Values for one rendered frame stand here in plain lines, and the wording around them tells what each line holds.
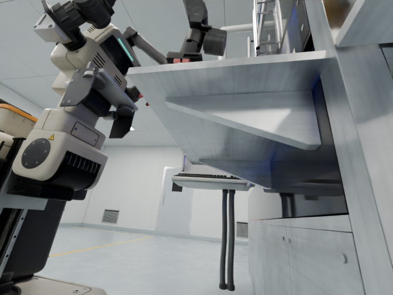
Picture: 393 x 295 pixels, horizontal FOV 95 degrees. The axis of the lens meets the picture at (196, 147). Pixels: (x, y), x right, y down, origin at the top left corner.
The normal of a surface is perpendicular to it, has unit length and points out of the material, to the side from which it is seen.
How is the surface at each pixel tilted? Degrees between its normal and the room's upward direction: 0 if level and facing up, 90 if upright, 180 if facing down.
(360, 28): 180
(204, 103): 90
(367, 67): 90
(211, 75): 180
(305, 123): 90
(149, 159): 90
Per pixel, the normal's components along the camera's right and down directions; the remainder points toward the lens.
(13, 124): 0.97, 0.04
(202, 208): -0.18, -0.37
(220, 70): -0.09, 0.93
